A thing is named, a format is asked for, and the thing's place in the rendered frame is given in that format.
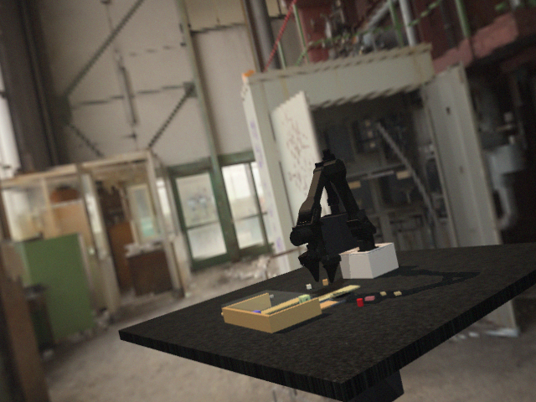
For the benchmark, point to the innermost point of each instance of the tan strip with teal polka dots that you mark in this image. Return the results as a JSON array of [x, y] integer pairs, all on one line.
[[339, 292]]

